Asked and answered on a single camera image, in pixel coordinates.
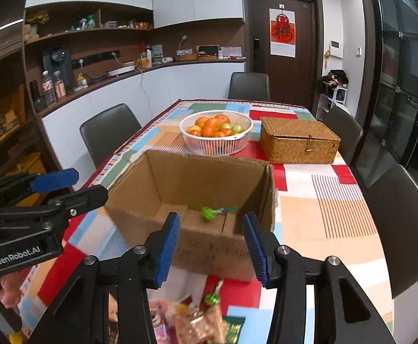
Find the green snack packet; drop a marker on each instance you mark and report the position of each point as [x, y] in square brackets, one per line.
[232, 328]

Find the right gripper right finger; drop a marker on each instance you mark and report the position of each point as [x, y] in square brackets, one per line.
[343, 312]

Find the dark chair right near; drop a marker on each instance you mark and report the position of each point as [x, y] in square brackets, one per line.
[393, 202]

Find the black water dispenser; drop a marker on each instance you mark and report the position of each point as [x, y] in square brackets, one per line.
[58, 59]

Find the dark chair left side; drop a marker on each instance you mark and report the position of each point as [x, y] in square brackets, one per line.
[107, 131]

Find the red fu poster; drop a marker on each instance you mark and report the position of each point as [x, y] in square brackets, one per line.
[282, 33]

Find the glass sliding door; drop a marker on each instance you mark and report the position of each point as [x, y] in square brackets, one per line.
[392, 131]

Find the dark chair far end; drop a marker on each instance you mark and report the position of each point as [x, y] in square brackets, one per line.
[249, 86]

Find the green lollipop in box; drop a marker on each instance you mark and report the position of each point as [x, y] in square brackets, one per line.
[209, 214]

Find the left hand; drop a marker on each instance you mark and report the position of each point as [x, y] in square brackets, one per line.
[10, 290]

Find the clear plastic bottle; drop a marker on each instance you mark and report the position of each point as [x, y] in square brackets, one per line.
[48, 88]

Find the dark chair right far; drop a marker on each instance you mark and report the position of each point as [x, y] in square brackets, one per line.
[347, 129]

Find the white small shelf unit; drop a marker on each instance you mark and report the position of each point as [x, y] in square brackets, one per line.
[330, 95]

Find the woven wicker lidded box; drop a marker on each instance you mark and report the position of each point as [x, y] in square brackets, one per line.
[287, 141]

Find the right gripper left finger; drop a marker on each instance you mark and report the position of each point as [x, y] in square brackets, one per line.
[79, 312]

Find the dark chair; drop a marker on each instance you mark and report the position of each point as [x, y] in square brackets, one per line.
[393, 202]
[347, 129]
[107, 131]

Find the white fruit basket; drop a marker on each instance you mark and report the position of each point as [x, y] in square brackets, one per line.
[216, 132]

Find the green lollipop on table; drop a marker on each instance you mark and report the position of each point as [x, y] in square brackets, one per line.
[213, 298]

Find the dark brown door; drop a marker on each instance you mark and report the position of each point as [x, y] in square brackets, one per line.
[292, 80]

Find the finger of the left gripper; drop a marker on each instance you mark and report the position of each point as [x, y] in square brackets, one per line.
[62, 208]
[21, 185]

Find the white intercom panel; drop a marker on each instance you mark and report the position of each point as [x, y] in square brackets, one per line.
[336, 49]

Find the pink cartoon snack packet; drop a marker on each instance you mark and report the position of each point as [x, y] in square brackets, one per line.
[162, 317]

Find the open cardboard box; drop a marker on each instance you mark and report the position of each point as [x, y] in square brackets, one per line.
[160, 182]

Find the red label bottle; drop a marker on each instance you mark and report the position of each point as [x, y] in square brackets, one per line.
[59, 85]

